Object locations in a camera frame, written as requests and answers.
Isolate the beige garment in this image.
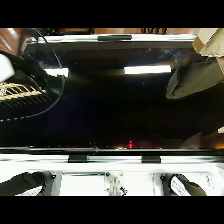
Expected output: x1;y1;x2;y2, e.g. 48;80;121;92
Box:
192;28;224;58

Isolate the black cable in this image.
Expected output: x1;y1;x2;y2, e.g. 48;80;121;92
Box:
0;28;67;123

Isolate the brown clothes hanger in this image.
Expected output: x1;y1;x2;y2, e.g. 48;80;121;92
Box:
0;81;45;102

